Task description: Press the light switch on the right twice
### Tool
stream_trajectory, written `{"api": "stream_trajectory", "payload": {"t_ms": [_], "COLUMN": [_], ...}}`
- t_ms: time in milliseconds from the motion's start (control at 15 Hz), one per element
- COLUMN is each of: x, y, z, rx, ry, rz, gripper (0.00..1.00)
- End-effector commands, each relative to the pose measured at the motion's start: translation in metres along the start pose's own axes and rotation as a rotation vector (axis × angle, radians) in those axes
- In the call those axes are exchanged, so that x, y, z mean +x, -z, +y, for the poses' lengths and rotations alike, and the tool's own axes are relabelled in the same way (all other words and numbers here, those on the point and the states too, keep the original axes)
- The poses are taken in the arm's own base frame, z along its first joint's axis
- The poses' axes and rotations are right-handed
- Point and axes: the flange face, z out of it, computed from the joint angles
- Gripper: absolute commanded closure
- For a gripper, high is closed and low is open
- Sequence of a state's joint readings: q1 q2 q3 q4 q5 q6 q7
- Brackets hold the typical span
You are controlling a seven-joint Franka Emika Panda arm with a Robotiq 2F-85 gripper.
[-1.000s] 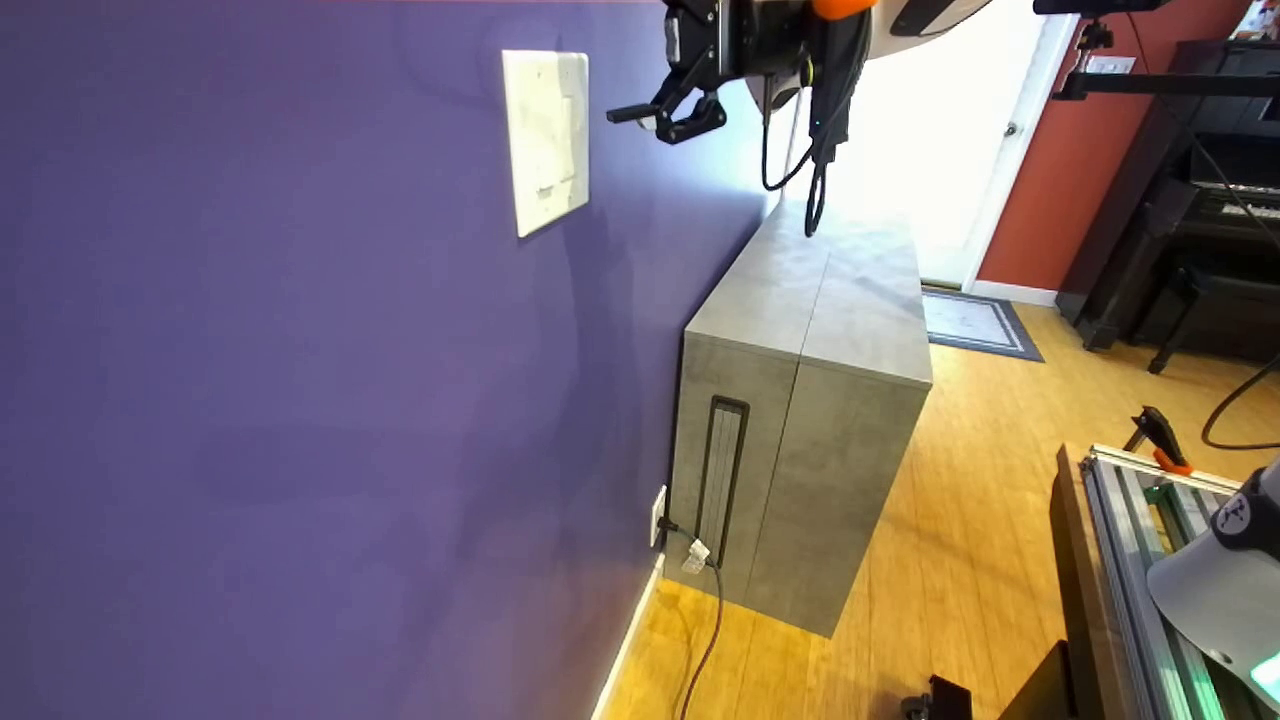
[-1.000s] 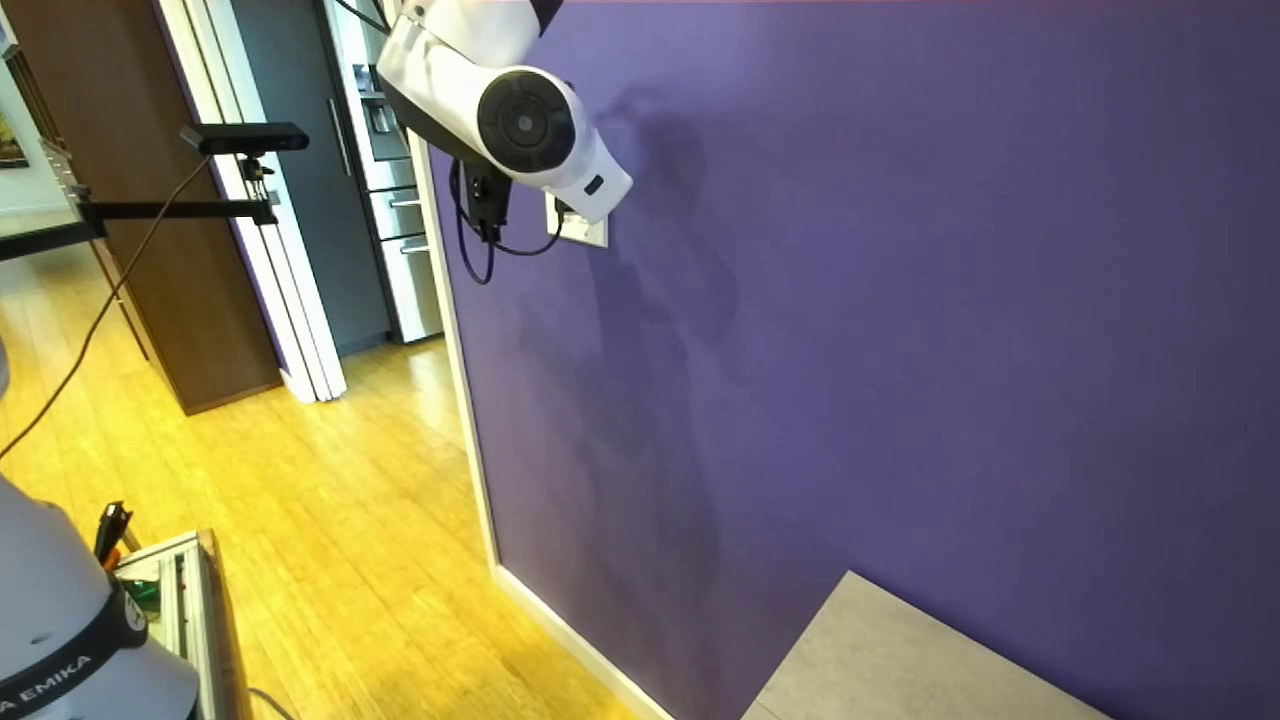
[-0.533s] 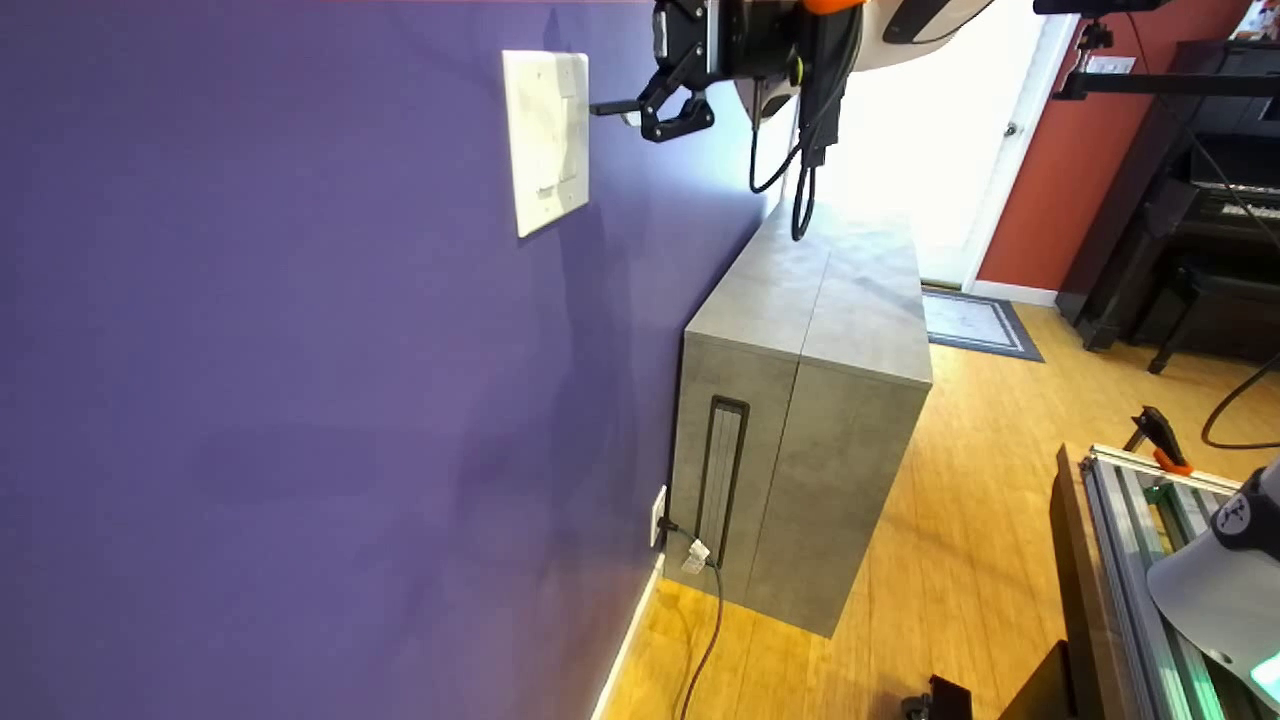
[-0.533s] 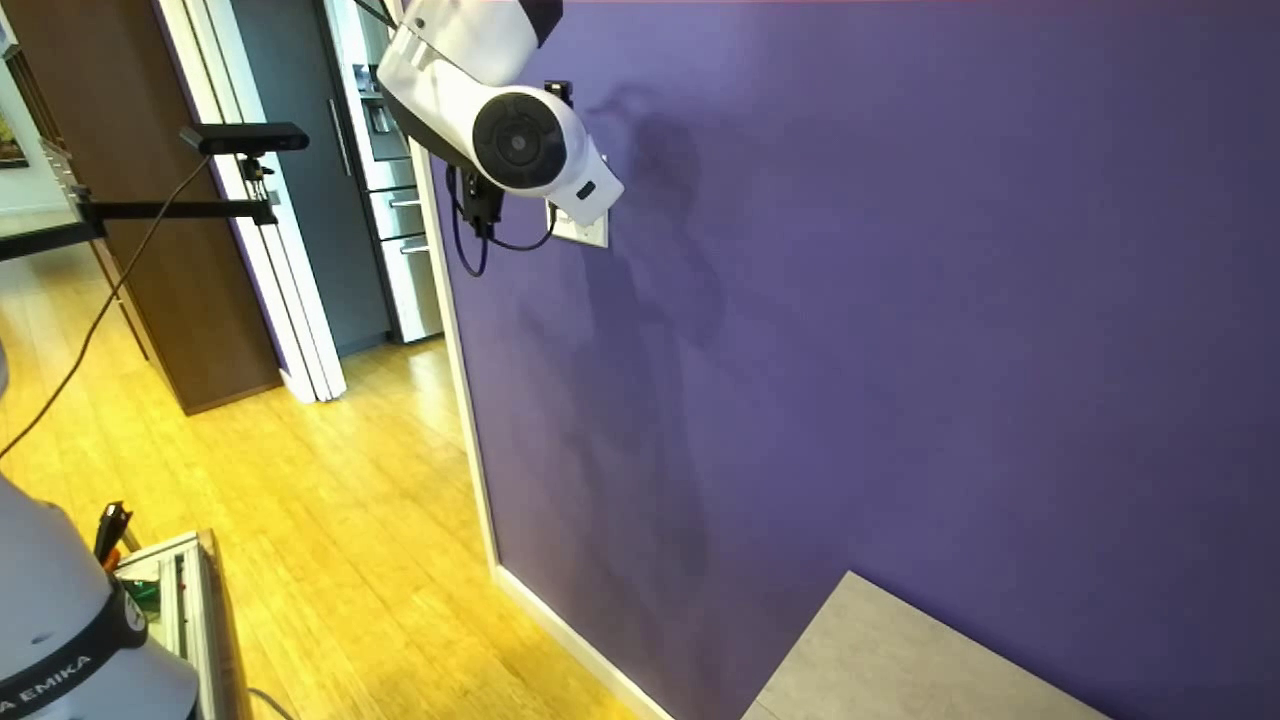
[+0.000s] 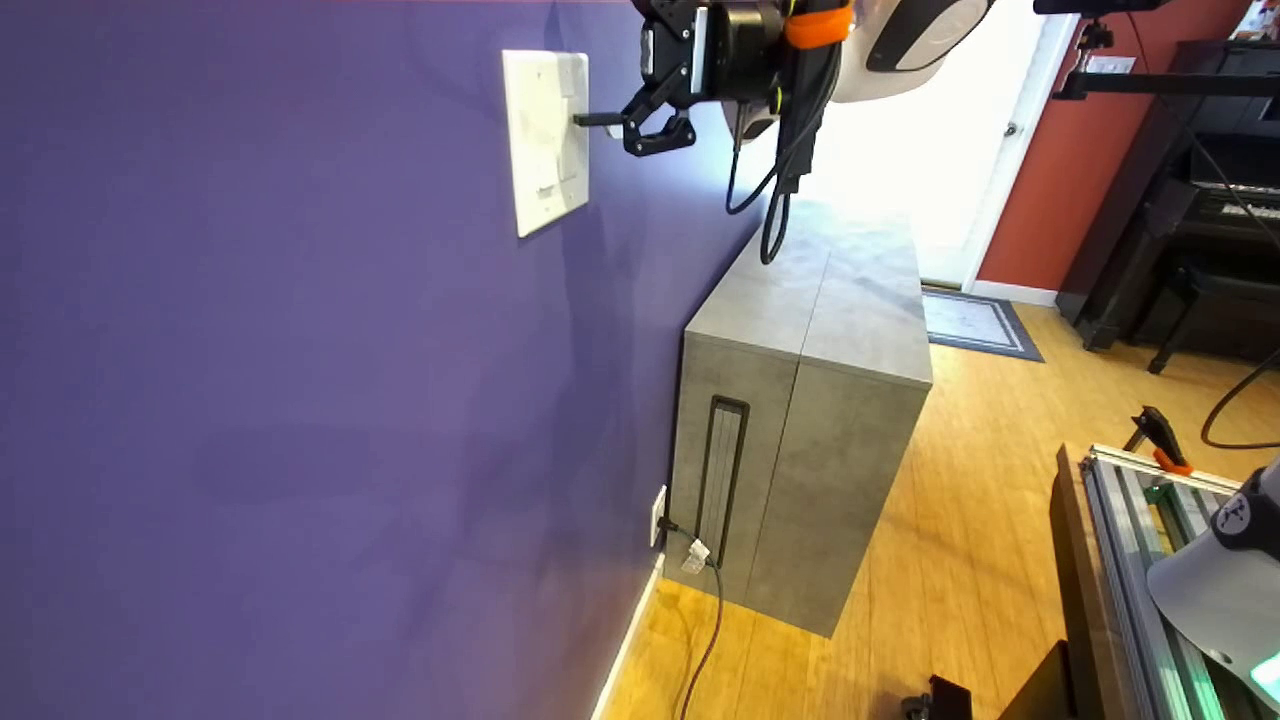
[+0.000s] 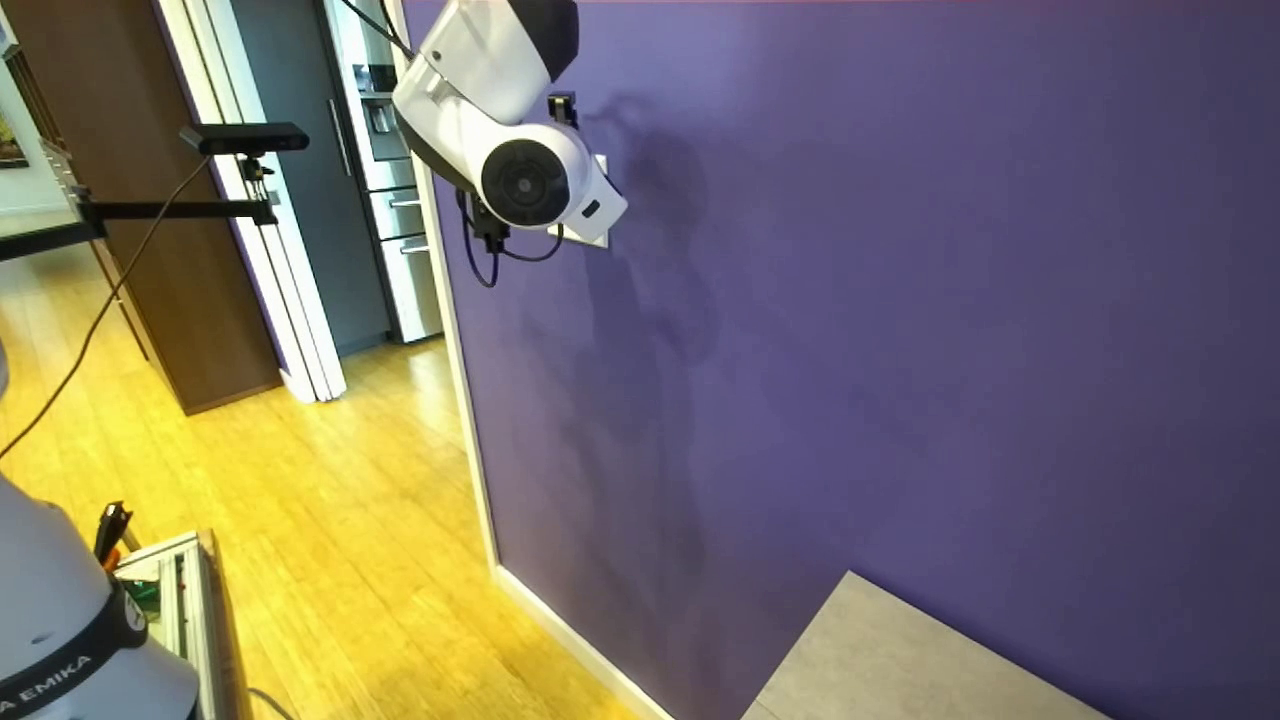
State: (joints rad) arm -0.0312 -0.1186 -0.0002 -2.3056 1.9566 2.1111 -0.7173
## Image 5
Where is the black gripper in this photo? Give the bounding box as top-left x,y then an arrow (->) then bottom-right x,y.
566,0 -> 791,165

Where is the white rocker switch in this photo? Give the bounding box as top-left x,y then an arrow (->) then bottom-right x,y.
543,78 -> 583,185
521,79 -> 552,191

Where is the white door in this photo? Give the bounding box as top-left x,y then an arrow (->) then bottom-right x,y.
916,9 -> 1080,291

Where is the grey stone-look cabinet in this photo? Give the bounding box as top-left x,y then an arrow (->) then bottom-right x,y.
663,195 -> 941,643

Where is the blue grey door mat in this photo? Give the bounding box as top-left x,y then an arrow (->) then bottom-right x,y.
918,289 -> 1049,369

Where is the black stand bar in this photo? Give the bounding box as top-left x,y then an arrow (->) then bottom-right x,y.
1032,0 -> 1280,106

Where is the white baseboard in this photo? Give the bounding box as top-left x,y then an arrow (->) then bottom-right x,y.
586,552 -> 666,720

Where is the black piano bench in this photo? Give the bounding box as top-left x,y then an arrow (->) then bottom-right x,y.
1143,257 -> 1280,382

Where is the black orange clamp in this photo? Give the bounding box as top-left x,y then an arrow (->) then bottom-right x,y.
1121,402 -> 1194,482

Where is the small black floor object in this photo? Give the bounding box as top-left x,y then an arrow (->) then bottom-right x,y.
894,672 -> 979,720

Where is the orange wrist strap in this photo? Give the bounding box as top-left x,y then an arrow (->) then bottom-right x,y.
781,0 -> 858,56

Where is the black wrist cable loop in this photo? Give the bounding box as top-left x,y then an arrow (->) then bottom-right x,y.
718,52 -> 823,270

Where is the white light switch plate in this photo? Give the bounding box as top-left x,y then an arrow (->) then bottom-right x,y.
497,46 -> 596,244

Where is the black power cable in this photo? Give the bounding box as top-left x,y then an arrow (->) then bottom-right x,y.
666,394 -> 753,720

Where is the white wall outlet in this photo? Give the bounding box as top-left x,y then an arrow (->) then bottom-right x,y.
644,486 -> 670,552

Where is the black curved floor cable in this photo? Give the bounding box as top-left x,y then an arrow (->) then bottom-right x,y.
1194,347 -> 1280,458

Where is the aluminium rail robot table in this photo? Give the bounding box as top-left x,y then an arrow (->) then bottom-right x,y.
1049,440 -> 1280,720

